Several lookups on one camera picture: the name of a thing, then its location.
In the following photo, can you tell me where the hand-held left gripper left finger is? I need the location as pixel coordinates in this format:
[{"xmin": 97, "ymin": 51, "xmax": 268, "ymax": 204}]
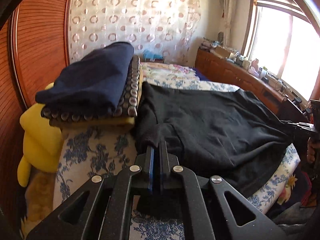
[{"xmin": 26, "ymin": 145, "xmax": 157, "ymax": 240}]

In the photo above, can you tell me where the navy blanket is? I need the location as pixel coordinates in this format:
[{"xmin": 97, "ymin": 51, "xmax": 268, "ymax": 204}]
[{"xmin": 194, "ymin": 67, "xmax": 213, "ymax": 82}]

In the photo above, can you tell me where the wooden framed window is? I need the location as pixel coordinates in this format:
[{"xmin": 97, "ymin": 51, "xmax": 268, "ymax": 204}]
[{"xmin": 241, "ymin": 0, "xmax": 320, "ymax": 100}]

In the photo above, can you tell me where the white window curtain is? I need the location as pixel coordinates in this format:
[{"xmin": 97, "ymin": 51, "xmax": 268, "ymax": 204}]
[{"xmin": 221, "ymin": 0, "xmax": 241, "ymax": 46}]

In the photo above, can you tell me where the light blue plush toy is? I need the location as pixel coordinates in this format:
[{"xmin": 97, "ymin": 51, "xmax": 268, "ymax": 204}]
[{"xmin": 143, "ymin": 49, "xmax": 162, "ymax": 60}]

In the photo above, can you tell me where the sheer circle-patterned curtain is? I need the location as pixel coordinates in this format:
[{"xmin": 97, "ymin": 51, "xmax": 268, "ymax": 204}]
[{"xmin": 69, "ymin": 0, "xmax": 203, "ymax": 64}]

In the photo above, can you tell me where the yellow plush toy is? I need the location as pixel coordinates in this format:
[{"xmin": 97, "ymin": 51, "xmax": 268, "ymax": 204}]
[{"xmin": 17, "ymin": 82, "xmax": 65, "ymax": 188}]

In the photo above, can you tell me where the wooden sideboard cabinet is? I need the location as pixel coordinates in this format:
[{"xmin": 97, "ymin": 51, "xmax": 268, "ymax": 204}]
[{"xmin": 195, "ymin": 48, "xmax": 310, "ymax": 120}]

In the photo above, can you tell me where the blue floral white bedsheet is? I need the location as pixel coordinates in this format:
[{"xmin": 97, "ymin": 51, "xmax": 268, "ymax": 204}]
[{"xmin": 52, "ymin": 79, "xmax": 300, "ymax": 240}]

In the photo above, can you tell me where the tan floral blanket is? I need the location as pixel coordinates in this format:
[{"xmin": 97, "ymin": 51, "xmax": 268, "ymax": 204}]
[{"xmin": 21, "ymin": 172, "xmax": 59, "ymax": 238}]

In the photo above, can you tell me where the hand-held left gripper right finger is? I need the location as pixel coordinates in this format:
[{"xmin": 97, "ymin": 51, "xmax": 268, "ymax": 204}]
[{"xmin": 159, "ymin": 141, "xmax": 287, "ymax": 240}]

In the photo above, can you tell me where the pile of folded cloths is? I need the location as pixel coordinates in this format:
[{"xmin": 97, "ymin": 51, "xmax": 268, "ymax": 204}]
[{"xmin": 200, "ymin": 37, "xmax": 218, "ymax": 50}]

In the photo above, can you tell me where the black printed t-shirt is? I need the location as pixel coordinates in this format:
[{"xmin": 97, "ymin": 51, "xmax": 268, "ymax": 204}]
[{"xmin": 135, "ymin": 81, "xmax": 294, "ymax": 198}]

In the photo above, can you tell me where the person's right hand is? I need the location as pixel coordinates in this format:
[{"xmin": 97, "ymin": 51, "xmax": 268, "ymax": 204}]
[{"xmin": 306, "ymin": 136, "xmax": 320, "ymax": 166}]

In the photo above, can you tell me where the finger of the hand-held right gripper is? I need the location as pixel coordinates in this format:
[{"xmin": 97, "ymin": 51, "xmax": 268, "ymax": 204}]
[{"xmin": 280, "ymin": 121, "xmax": 316, "ymax": 133}]

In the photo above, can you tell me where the pink figurine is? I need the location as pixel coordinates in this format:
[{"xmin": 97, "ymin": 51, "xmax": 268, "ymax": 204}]
[{"xmin": 250, "ymin": 59, "xmax": 260, "ymax": 77}]

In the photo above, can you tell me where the yellow folded garment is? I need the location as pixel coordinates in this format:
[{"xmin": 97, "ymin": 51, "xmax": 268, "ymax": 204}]
[{"xmin": 61, "ymin": 67, "xmax": 144, "ymax": 132}]

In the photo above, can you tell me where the navy folded garment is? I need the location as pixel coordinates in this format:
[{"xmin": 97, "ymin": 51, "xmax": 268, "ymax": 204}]
[{"xmin": 36, "ymin": 41, "xmax": 135, "ymax": 115}]

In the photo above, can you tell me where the circle-patterned folded garment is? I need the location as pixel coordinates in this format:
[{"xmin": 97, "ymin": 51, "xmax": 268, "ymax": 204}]
[{"xmin": 41, "ymin": 55, "xmax": 142, "ymax": 128}]

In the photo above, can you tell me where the dark floral blanket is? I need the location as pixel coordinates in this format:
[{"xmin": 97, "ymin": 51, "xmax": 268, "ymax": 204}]
[{"xmin": 270, "ymin": 171, "xmax": 315, "ymax": 207}]

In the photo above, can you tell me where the pink floral quilt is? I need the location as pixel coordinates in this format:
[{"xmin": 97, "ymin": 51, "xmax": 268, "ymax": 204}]
[{"xmin": 140, "ymin": 62, "xmax": 200, "ymax": 82}]

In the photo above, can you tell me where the wooden slatted wardrobe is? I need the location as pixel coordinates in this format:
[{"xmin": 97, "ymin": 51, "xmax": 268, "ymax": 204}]
[{"xmin": 0, "ymin": 0, "xmax": 75, "ymax": 230}]

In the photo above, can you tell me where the open cardboard box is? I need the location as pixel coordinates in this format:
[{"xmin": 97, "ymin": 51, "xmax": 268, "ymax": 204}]
[{"xmin": 214, "ymin": 45, "xmax": 234, "ymax": 58}]

